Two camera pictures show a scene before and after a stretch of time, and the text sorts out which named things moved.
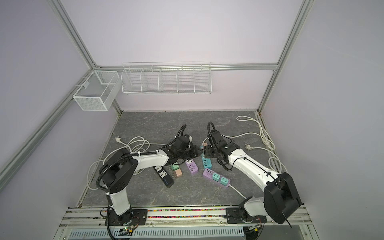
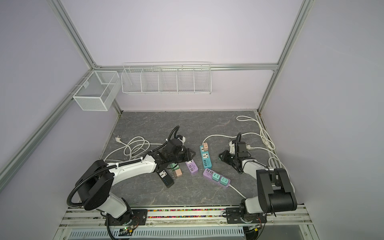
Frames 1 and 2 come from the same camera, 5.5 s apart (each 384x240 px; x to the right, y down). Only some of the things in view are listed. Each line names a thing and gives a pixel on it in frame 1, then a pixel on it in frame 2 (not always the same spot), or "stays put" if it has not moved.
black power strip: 165,176 stays put
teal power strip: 206,162 stays put
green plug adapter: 174,167 stays put
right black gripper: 208,153 -> 224,158
